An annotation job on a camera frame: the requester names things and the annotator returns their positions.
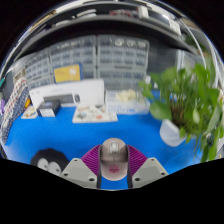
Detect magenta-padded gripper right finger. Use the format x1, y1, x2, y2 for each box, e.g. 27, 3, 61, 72
126, 144, 169, 188

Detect large colourful sticker sheet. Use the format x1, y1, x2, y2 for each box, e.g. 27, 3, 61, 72
71, 104, 119, 124

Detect yellow product box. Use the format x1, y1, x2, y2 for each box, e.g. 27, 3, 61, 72
53, 63, 83, 84

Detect dark wall shelf unit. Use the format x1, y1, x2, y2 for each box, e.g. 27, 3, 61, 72
13, 0, 208, 58

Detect small black box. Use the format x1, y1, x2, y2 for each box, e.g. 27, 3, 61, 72
36, 99, 62, 118

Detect small colourful sticker sheet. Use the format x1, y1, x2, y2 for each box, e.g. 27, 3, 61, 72
20, 105, 39, 120

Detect long white keyboard box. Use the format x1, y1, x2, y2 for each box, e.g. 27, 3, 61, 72
28, 78, 106, 110

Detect black cartoon-eyed mouse pad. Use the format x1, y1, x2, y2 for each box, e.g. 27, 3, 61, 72
30, 148, 71, 177

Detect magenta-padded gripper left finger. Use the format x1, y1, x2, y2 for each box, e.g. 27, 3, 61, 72
60, 143, 103, 190

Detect green plant in white pot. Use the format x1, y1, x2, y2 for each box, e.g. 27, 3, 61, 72
139, 63, 224, 164

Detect white and blue glove box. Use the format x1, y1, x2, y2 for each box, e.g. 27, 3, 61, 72
105, 89, 151, 116

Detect pink computer mouse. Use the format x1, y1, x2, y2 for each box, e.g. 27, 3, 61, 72
99, 137, 129, 182

